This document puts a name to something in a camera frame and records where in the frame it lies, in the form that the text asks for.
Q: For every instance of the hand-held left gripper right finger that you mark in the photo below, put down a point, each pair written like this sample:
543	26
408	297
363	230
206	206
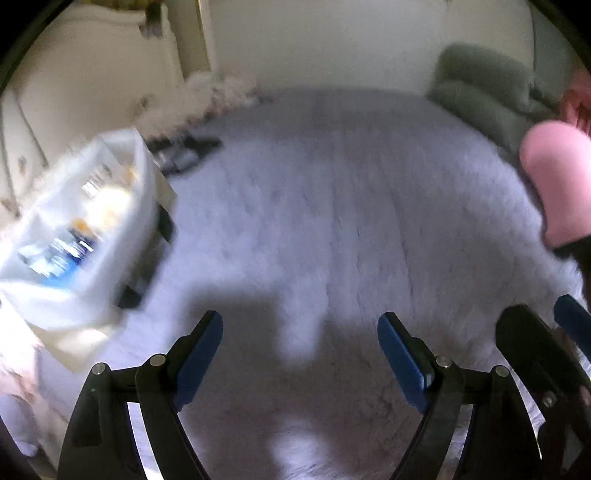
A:
401	355

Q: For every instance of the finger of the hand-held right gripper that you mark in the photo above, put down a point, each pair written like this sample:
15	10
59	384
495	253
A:
570	311
526	341

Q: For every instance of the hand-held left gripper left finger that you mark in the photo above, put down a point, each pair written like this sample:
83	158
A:
201	355

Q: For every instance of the white plastic bag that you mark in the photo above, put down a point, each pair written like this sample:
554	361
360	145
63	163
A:
69	286

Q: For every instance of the dark blue biscuit packet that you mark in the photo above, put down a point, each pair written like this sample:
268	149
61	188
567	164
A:
60	251

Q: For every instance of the person's pink trouser leg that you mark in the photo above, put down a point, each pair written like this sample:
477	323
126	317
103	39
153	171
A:
558	184

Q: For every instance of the grey fuzzy blanket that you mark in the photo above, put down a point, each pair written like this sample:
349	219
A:
323	207

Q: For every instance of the black printed bag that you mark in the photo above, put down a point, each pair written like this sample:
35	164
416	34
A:
184	154

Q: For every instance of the green cushion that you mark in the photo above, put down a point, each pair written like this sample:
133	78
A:
480	64
471	104

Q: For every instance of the floral cloth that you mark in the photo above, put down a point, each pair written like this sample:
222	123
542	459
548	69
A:
212	92

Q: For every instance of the yellow patterned curtain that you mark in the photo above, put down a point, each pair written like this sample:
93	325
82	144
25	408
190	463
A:
138	5

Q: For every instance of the cream door frame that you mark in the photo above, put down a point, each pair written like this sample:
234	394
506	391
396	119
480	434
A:
198	37

